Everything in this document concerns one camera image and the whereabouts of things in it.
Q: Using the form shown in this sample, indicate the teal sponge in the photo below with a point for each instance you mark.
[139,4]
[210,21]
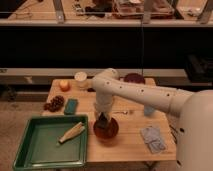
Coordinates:
[70,106]

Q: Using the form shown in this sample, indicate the blue grey cloth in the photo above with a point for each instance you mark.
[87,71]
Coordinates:
[153,139]

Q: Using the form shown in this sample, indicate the dark red plate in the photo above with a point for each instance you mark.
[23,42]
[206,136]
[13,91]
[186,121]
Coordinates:
[134,78]

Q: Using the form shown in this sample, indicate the wooden board table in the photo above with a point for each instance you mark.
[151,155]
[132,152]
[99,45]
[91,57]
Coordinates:
[128,145]

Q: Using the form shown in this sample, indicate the metal spoon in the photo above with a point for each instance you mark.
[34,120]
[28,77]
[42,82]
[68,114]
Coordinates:
[125,112]

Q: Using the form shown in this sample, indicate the small blue cup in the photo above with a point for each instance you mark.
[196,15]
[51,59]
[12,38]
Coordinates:
[148,110]

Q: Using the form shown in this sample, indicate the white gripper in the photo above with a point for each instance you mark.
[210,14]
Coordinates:
[103,109]

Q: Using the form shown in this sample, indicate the orange fruit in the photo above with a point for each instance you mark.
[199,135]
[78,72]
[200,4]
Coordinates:
[64,85]

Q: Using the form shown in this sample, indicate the green plastic tray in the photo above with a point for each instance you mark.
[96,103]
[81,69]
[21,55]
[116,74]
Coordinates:
[39,148]

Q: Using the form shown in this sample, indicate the bunch of dark grapes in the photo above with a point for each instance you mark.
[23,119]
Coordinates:
[55,104]

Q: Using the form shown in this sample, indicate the corn cob toy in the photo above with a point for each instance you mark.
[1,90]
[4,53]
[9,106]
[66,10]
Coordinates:
[73,132]

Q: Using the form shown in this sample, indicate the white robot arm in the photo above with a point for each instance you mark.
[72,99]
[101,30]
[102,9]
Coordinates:
[195,130]

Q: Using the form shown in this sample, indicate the red bowl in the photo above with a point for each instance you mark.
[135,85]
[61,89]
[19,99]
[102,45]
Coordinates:
[109,132]

